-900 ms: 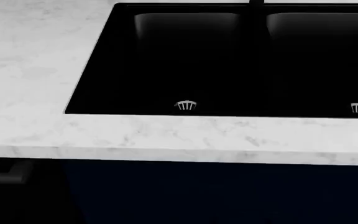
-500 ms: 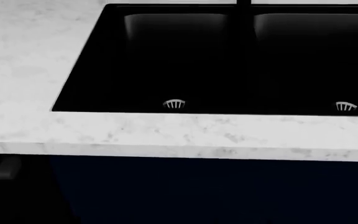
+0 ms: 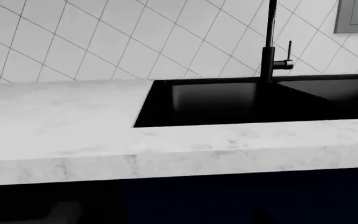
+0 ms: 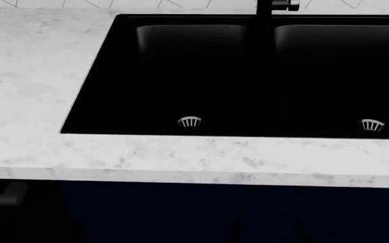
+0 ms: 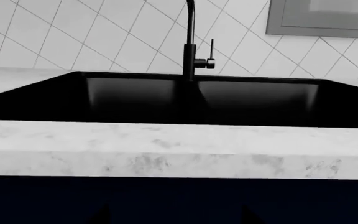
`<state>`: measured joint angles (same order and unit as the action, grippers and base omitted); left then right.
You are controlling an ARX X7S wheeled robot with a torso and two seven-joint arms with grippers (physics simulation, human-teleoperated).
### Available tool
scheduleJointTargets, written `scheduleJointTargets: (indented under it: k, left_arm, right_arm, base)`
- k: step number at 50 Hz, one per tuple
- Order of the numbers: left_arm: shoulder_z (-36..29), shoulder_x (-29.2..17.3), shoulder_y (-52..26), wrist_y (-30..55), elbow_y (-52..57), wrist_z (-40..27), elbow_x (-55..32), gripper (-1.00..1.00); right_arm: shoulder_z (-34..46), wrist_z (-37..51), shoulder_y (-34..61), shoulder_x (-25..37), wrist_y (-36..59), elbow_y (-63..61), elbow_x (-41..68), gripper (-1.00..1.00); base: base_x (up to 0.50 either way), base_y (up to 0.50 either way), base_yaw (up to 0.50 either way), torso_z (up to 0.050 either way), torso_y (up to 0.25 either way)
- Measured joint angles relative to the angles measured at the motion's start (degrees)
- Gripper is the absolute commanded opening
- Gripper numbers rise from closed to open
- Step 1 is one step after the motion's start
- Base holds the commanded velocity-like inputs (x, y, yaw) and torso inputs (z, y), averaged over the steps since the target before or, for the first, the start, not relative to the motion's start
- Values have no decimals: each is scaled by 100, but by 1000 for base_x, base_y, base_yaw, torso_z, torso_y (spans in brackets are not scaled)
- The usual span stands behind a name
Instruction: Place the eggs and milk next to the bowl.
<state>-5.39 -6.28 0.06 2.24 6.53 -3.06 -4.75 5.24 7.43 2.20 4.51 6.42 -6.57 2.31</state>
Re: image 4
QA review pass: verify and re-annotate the silver sink drain strainer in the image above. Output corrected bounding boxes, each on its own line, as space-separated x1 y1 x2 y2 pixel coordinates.
361 118 386 132
177 115 203 128

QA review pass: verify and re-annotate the black double basin sink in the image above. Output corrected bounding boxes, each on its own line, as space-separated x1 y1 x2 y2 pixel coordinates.
60 13 389 140

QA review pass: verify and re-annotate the dark blue base cabinet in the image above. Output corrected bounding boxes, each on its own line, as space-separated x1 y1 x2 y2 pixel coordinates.
0 177 389 243

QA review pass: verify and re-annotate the black kitchen faucet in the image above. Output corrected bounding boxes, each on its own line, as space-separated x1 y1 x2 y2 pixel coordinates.
255 0 301 17

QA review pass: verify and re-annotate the black cabinet handle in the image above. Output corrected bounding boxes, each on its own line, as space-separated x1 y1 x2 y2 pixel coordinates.
0 181 29 207

